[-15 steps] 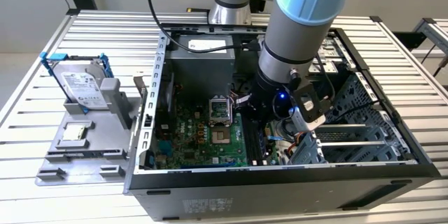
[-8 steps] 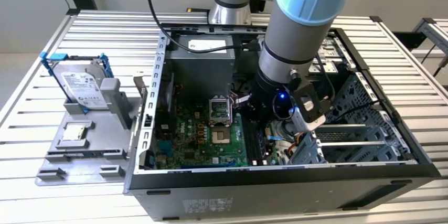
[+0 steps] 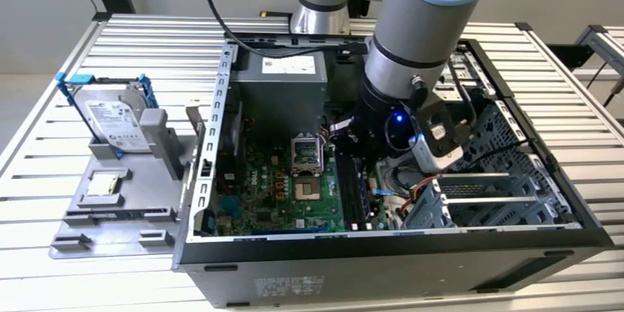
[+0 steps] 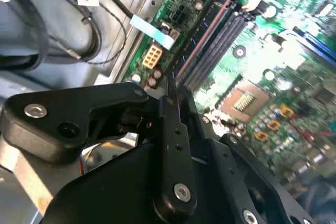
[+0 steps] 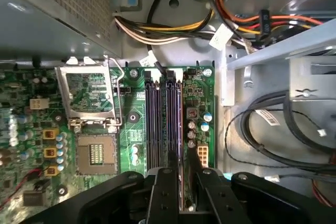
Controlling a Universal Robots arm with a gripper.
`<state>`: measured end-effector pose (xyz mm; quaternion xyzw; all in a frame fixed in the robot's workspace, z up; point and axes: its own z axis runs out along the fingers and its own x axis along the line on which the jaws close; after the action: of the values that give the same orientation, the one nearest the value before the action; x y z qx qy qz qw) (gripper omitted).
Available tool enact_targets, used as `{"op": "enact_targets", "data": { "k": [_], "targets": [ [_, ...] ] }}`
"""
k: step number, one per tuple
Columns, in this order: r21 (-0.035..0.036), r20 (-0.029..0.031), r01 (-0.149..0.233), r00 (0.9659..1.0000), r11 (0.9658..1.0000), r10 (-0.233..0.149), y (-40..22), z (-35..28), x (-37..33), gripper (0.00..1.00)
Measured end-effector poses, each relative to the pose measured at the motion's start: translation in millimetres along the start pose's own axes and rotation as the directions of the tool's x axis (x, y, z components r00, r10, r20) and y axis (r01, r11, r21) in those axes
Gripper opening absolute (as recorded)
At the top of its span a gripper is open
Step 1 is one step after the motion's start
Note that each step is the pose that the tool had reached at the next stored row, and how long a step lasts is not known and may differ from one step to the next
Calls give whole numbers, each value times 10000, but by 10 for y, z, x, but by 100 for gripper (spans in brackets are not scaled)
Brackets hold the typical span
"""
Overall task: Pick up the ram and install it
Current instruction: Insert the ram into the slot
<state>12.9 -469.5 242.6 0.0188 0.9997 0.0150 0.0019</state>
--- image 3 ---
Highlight RAM slot with white clips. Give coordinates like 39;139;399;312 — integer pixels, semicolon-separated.
338;154;359;232

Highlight socket locking lever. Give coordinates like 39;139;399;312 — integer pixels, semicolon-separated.
318;128;329;176

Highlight metal socket cover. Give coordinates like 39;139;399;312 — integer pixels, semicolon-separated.
290;137;325;175

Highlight grey power supply unit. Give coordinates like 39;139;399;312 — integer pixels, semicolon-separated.
227;47;327;145

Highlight CPU socket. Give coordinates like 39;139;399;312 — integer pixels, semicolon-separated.
291;175;323;202

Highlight grey metal drive bay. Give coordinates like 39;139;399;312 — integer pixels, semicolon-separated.
433;47;491;108

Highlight perforated grey drive cage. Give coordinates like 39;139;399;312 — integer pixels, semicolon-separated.
401;99;583;231

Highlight green motherboard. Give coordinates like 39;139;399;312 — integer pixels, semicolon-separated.
213;140;390;236

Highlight black case fan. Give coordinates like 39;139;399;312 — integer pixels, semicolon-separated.
226;102;247;167

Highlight blue expansion slot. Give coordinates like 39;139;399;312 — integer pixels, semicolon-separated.
250;226;327;235

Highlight black bar with yellow tip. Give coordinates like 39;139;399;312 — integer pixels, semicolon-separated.
257;10;294;21

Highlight black PC case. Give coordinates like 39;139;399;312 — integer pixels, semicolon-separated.
169;30;614;309

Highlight grey parts rack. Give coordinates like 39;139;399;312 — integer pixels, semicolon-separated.
46;107;205;260

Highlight metal slat side table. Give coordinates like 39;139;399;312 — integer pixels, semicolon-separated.
574;23;624;83

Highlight hard disk in blue carrier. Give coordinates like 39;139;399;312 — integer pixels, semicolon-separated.
55;73;157;156

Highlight silver CPU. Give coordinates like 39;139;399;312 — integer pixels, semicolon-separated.
86;172;121;196

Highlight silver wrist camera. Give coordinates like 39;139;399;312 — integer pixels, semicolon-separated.
406;135;463;174

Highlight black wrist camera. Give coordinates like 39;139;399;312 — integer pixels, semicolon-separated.
411;96;477;161

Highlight multicoloured power wires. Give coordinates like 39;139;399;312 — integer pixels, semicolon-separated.
397;175;441;220

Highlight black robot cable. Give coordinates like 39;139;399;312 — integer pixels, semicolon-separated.
197;0;369;59

